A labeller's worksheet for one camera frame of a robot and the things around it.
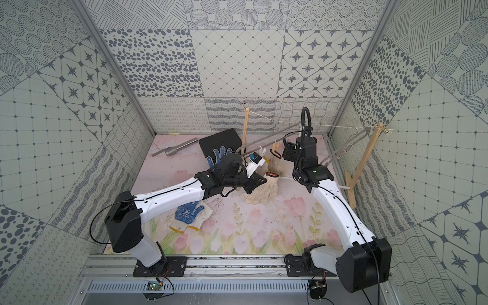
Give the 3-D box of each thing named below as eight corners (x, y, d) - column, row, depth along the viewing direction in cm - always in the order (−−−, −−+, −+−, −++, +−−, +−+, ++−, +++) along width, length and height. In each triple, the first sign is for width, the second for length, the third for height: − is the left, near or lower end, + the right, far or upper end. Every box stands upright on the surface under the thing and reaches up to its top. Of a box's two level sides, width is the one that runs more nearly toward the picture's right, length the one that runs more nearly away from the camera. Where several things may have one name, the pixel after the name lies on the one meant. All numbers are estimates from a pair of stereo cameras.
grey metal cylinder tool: (155, 161, 109) (153, 158, 107) (153, 156, 112) (151, 153, 110) (200, 144, 118) (199, 141, 116) (197, 139, 121) (196, 136, 118)
